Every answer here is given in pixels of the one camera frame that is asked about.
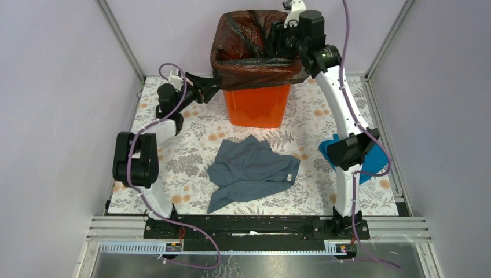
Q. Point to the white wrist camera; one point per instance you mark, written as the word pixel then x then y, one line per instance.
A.
pixel 175 79
pixel 294 8

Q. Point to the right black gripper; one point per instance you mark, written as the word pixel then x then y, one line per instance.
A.
pixel 277 35

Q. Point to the orange plastic trash bin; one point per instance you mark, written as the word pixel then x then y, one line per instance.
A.
pixel 259 108

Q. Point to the teal blue cloth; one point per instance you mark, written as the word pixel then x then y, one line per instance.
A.
pixel 375 161

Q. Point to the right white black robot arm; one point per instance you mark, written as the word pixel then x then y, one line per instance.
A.
pixel 302 34

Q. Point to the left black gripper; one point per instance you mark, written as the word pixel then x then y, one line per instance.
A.
pixel 203 83

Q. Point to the aluminium frame rails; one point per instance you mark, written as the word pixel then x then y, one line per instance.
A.
pixel 129 227

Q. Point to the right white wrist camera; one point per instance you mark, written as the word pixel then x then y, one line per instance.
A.
pixel 294 8

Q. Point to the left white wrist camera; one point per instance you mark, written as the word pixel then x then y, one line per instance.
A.
pixel 175 79

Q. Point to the floral patterned table mat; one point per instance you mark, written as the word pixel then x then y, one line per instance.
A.
pixel 184 159

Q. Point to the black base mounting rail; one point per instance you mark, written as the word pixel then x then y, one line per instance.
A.
pixel 256 232

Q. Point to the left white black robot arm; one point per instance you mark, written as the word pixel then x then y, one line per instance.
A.
pixel 136 158

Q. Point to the grey-blue cloth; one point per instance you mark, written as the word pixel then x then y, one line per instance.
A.
pixel 249 170

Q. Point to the black plastic trash bag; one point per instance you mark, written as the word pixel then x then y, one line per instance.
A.
pixel 242 54

